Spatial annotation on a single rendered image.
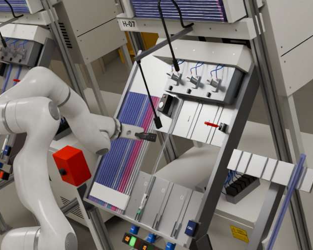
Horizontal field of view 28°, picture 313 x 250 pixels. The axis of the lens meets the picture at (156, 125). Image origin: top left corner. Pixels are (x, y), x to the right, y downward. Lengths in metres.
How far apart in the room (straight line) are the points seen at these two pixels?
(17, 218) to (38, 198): 2.58
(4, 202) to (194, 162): 2.07
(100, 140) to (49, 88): 0.31
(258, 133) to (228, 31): 0.91
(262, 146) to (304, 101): 1.81
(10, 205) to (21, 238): 2.75
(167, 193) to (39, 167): 0.71
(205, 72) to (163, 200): 0.51
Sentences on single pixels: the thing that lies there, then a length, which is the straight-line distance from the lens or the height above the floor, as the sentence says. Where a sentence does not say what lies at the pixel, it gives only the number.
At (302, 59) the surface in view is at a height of 1.10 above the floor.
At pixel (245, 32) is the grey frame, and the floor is 1.34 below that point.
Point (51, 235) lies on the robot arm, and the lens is 1.81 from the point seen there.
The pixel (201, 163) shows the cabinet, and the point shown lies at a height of 0.62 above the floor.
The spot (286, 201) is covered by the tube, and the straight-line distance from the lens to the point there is 1.92.
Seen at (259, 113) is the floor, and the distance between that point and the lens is 4.69.
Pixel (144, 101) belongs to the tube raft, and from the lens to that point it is 2.65.
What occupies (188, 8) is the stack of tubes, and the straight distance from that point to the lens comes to 2.34.
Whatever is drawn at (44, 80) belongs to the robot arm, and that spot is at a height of 1.47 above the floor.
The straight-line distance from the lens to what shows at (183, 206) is 2.32.
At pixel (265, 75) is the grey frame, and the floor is 1.16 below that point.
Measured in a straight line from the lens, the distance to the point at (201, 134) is 2.36.
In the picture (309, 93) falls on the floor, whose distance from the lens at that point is 4.85.
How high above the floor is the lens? 2.03
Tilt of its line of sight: 24 degrees down
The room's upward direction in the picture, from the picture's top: 18 degrees counter-clockwise
